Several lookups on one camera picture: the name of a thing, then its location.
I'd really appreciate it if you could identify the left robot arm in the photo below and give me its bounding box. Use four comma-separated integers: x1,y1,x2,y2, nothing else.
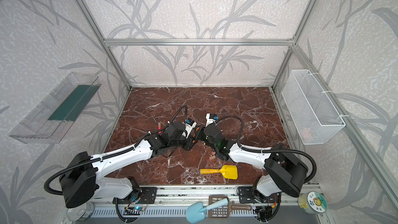
44,118,197,208

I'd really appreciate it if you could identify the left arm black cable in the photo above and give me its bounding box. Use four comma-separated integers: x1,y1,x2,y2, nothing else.
44,104,189,196

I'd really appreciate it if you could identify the white wire basket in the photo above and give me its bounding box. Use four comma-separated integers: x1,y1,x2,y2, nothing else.
282,69,346,145

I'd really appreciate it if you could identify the aluminium front rail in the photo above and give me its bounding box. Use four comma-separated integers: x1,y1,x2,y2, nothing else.
90,185,299,218

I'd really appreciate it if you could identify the yellow toy shovel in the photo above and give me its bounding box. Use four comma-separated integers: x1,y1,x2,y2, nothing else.
200,165,238,180

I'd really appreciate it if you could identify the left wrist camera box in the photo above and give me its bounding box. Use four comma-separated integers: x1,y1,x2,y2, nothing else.
183,118,197,138

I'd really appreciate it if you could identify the tape roll green label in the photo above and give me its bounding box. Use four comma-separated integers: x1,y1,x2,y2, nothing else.
298,191,328,214

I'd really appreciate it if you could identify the pink marker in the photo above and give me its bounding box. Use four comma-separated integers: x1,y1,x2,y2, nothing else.
158,122,162,134

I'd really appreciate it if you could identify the brown toy rake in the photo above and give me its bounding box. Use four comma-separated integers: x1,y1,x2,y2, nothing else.
208,195,252,218

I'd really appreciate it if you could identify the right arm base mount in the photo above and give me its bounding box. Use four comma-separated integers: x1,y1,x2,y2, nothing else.
237,186,278,205

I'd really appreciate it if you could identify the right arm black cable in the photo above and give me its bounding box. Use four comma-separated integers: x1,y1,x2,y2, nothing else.
216,116,317,184

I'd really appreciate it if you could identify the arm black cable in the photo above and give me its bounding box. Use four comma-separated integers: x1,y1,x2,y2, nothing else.
216,116,317,184
44,104,189,196

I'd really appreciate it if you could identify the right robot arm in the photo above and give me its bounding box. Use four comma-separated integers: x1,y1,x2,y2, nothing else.
194,123,317,198

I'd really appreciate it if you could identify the small circuit board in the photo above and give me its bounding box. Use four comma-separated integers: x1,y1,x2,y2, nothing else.
123,206,145,216

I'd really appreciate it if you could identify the metal tin can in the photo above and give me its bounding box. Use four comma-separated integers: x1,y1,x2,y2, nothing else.
66,202,95,222

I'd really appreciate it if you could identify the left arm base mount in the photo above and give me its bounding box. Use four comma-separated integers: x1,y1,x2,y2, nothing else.
125,187,157,204

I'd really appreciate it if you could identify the clear plastic wall shelf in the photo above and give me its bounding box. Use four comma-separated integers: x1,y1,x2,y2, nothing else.
9,72,102,144

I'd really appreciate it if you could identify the light blue toy shovel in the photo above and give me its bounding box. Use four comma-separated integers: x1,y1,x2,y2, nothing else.
186,198,229,224

